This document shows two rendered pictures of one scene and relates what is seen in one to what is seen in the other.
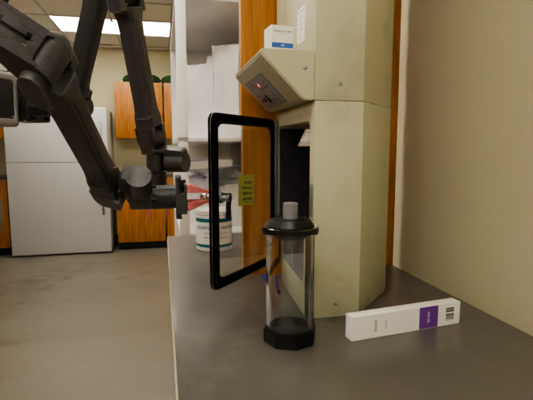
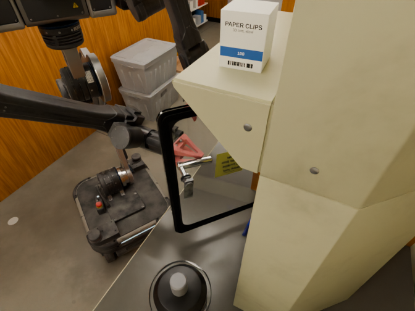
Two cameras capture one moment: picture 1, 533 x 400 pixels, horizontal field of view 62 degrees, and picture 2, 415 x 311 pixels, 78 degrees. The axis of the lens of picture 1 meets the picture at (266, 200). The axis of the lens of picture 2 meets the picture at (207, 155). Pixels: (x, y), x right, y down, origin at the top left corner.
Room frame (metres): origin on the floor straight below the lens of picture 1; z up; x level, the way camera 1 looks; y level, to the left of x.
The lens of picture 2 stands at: (0.74, -0.19, 1.64)
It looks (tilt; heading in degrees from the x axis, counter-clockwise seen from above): 43 degrees down; 40
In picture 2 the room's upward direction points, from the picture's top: straight up
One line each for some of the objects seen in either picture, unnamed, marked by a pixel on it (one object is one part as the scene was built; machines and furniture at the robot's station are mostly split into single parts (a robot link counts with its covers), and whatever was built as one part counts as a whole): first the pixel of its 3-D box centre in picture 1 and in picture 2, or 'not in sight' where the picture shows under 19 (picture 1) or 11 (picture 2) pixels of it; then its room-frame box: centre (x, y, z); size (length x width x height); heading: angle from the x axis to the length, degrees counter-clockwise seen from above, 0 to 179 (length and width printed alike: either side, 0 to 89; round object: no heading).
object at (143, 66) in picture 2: not in sight; (148, 65); (2.33, 1.94, 0.49); 0.60 x 0.42 x 0.33; 13
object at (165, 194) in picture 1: (167, 197); (163, 143); (1.06, 0.24, 1.20); 0.07 x 0.07 x 0.10; 13
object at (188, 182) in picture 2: (226, 205); (188, 187); (1.00, 0.09, 1.18); 0.02 x 0.02 x 0.06; 62
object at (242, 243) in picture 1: (245, 197); (228, 168); (1.10, 0.05, 1.19); 0.30 x 0.01 x 0.40; 152
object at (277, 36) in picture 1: (278, 42); (247, 35); (1.00, -0.03, 1.54); 0.05 x 0.05 x 0.06; 18
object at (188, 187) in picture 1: (197, 198); not in sight; (1.08, 0.17, 1.19); 0.09 x 0.07 x 0.07; 103
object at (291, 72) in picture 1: (270, 85); (260, 73); (1.08, -0.01, 1.46); 0.32 x 0.12 x 0.10; 13
